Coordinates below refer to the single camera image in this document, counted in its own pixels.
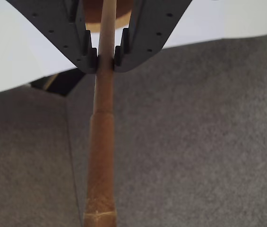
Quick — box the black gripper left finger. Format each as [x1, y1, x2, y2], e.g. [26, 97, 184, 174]
[5, 0, 98, 74]

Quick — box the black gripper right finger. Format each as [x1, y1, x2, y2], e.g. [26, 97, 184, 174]
[113, 0, 194, 73]

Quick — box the wooden pen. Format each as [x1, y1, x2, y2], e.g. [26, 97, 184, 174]
[83, 0, 118, 227]

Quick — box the brown cork pen holder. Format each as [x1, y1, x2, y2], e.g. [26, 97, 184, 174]
[83, 0, 134, 33]

